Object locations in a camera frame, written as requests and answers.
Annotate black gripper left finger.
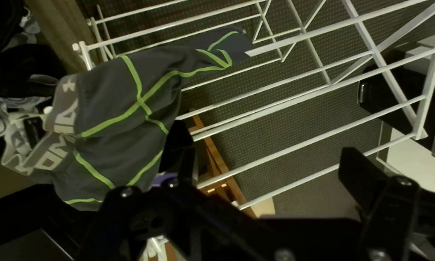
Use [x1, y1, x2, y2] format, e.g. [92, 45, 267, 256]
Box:
[77, 121, 199, 261]

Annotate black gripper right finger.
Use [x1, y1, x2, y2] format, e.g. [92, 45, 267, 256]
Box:
[338, 147, 435, 261]

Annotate grey green-striped cycling shorts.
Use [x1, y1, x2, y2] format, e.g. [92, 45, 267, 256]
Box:
[0, 28, 256, 214]

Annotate black bin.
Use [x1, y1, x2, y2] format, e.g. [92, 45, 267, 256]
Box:
[357, 45, 435, 161]

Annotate white wire drying rack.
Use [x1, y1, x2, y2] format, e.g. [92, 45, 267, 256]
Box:
[71, 0, 435, 212]

